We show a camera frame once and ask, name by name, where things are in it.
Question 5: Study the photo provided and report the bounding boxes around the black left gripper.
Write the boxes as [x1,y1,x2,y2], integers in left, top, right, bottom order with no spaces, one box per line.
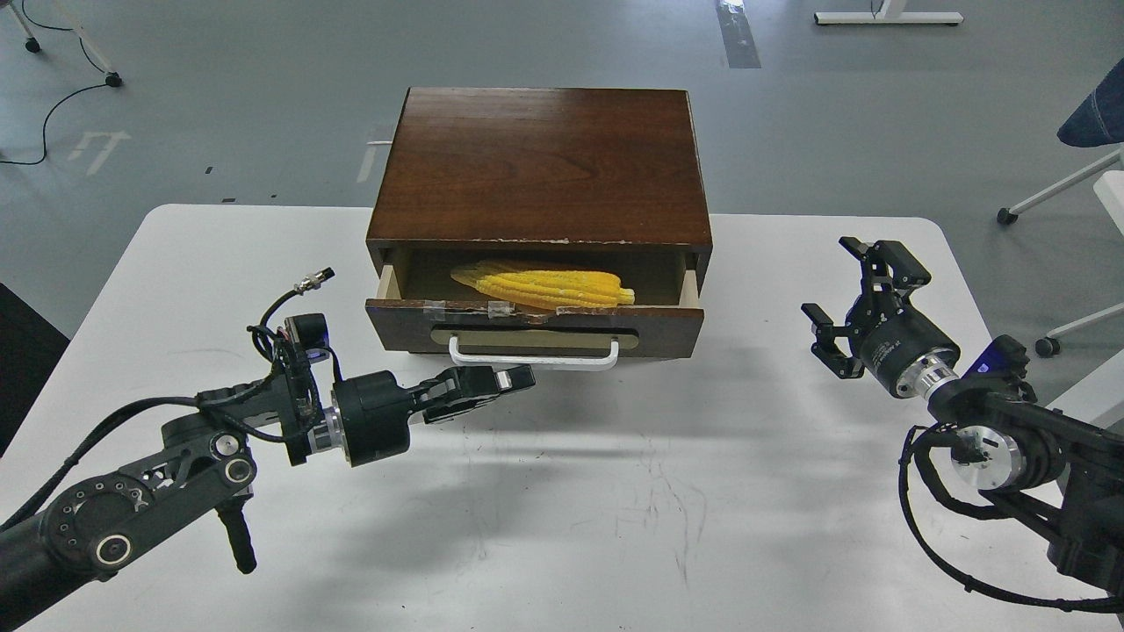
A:
[333,365,537,467]

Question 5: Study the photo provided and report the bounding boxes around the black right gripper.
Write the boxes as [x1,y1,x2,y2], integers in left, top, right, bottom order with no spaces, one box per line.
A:
[800,236,961,399]

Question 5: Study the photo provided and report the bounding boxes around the wooden drawer with white handle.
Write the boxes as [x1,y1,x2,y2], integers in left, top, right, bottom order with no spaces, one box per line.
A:
[365,249,705,359]

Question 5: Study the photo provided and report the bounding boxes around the yellow corn cob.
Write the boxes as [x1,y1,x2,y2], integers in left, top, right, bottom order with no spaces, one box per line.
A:
[450,259,636,312]

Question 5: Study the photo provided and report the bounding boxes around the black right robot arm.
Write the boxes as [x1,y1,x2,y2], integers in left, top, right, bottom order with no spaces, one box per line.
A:
[803,236,1123,614]

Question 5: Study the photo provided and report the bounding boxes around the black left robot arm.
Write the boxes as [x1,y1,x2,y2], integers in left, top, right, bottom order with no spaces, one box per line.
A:
[3,269,537,631]

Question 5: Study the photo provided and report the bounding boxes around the dark wooden cabinet box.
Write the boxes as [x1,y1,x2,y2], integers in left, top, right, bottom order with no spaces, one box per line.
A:
[366,85,713,281]

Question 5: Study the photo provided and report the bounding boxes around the white desk base foot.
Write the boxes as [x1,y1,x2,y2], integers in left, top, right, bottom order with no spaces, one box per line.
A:
[812,1,964,25]

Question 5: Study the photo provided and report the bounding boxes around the white stand leg with caster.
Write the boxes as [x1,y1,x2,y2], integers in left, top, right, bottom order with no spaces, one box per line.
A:
[4,0,123,87]

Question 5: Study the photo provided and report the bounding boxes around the black cable on floor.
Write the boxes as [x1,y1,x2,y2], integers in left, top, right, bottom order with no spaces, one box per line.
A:
[0,0,123,166]

